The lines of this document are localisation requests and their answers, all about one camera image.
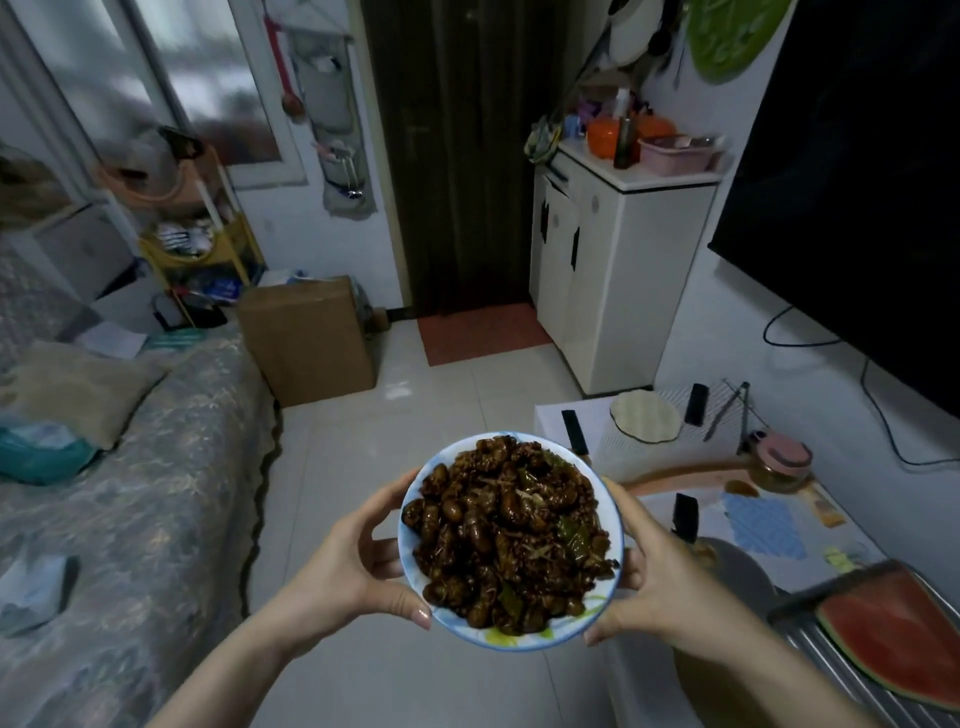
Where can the person's left hand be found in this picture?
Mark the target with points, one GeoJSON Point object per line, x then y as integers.
{"type": "Point", "coordinates": [341, 577]}

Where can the person's right hand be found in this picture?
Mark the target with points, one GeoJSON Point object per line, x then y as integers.
{"type": "Point", "coordinates": [675, 589]}

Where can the person's right thumb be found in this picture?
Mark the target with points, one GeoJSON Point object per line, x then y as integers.
{"type": "Point", "coordinates": [611, 624]}

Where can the person's left thumb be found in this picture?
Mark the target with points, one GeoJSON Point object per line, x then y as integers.
{"type": "Point", "coordinates": [397, 606]}

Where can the blue rimmed white plate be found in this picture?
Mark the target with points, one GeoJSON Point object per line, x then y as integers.
{"type": "Point", "coordinates": [541, 638]}

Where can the person's left forearm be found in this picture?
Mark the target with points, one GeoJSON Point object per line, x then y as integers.
{"type": "Point", "coordinates": [232, 675]}

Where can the person's right forearm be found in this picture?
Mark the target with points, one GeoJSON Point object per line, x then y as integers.
{"type": "Point", "coordinates": [787, 686]}

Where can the dark brown stir-fried food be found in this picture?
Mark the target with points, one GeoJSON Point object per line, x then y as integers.
{"type": "Point", "coordinates": [510, 532]}

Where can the blue cloth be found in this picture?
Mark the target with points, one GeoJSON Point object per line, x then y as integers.
{"type": "Point", "coordinates": [765, 526]}

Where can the black remote control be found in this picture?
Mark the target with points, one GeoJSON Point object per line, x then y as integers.
{"type": "Point", "coordinates": [696, 405]}
{"type": "Point", "coordinates": [574, 433]}

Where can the metal tray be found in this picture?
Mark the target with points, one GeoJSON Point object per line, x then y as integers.
{"type": "Point", "coordinates": [817, 660]}

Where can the round beige trivet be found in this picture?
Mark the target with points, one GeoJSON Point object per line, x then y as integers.
{"type": "Point", "coordinates": [645, 416]}

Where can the glass jar with pink lid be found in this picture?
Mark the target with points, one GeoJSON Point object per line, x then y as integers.
{"type": "Point", "coordinates": [780, 457]}

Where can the metal tongs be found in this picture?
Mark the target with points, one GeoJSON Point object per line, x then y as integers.
{"type": "Point", "coordinates": [724, 412]}

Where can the small yellow packet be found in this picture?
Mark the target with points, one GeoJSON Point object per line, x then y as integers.
{"type": "Point", "coordinates": [825, 510]}

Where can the sofa with grey floral cover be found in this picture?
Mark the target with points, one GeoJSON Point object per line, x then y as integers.
{"type": "Point", "coordinates": [150, 525]}

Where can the brown cardboard box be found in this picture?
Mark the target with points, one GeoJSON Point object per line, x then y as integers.
{"type": "Point", "coordinates": [307, 341]}

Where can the watermelon slice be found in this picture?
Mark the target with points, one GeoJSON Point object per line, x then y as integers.
{"type": "Point", "coordinates": [892, 637]}

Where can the red door mat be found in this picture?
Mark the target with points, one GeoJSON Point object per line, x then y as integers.
{"type": "Point", "coordinates": [480, 334]}

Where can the white floor cabinet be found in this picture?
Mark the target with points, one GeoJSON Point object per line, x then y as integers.
{"type": "Point", "coordinates": [622, 277]}

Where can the white crumpled paper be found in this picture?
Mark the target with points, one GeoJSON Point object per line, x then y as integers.
{"type": "Point", "coordinates": [34, 592]}

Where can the beige cushion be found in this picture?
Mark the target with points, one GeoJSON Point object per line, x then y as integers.
{"type": "Point", "coordinates": [82, 390]}

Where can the teal plastic bag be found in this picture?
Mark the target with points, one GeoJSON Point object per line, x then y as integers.
{"type": "Point", "coordinates": [37, 457]}

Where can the white paper sheet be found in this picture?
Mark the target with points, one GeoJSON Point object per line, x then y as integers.
{"type": "Point", "coordinates": [112, 340]}

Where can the yellow shelf rack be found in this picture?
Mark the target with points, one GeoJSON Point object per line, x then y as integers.
{"type": "Point", "coordinates": [225, 251]}

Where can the dark brown door curtain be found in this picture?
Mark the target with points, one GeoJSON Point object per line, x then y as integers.
{"type": "Point", "coordinates": [465, 150]}

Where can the pink plastic basin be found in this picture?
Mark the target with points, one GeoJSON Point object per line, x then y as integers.
{"type": "Point", "coordinates": [675, 157]}

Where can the white drawer unit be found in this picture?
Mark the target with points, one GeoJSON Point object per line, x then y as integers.
{"type": "Point", "coordinates": [82, 251]}

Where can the dark glass bottle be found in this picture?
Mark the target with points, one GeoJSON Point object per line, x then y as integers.
{"type": "Point", "coordinates": [623, 142]}

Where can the orange pot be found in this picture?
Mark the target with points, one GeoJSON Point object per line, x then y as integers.
{"type": "Point", "coordinates": [600, 136]}

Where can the black television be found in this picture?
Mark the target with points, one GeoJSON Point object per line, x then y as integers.
{"type": "Point", "coordinates": [862, 187]}

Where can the grey hanging fabric organizer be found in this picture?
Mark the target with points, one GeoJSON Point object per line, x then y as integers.
{"type": "Point", "coordinates": [330, 97]}

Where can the red hanging spoon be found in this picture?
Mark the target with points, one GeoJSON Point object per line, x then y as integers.
{"type": "Point", "coordinates": [292, 103]}

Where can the white framed window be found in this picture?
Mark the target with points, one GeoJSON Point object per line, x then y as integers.
{"type": "Point", "coordinates": [202, 75]}

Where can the green round board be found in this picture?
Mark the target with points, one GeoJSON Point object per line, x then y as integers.
{"type": "Point", "coordinates": [727, 37]}

